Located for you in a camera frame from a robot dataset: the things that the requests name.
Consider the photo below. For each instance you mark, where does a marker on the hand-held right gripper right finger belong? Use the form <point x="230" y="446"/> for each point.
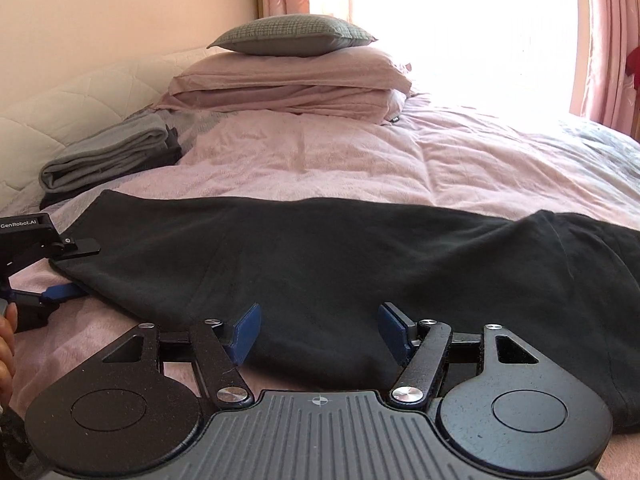
<point x="392" y="332"/>

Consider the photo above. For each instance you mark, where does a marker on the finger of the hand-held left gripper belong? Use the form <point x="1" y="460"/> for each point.
<point x="65" y="291"/>
<point x="82" y="248"/>

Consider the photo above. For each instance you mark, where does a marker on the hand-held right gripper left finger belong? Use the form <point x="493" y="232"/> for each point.
<point x="247" y="331"/>

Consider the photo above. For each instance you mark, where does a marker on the black pants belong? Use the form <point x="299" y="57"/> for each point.
<point x="325" y="260"/>

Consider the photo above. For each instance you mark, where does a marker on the person's left hand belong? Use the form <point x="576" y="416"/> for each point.
<point x="6" y="350"/>

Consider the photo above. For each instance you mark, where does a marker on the folded grey garment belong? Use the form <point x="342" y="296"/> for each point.
<point x="100" y="155"/>

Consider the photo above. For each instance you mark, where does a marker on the folded dark garment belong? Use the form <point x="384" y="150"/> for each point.
<point x="172" y="150"/>

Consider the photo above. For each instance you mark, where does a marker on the cream quilted headboard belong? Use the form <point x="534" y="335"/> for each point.
<point x="75" y="95"/>

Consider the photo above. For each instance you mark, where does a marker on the pink bedspread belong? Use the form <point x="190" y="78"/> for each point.
<point x="350" y="160"/>

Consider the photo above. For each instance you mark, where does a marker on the pink pillow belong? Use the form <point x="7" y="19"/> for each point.
<point x="325" y="102"/>
<point x="290" y="72"/>

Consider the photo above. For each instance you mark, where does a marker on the grey pillow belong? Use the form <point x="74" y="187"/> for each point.
<point x="295" y="35"/>

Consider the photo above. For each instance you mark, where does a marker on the bright window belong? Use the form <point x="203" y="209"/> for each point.
<point x="465" y="25"/>

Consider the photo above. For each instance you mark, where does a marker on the red cloth item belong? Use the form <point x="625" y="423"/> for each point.
<point x="634" y="67"/>

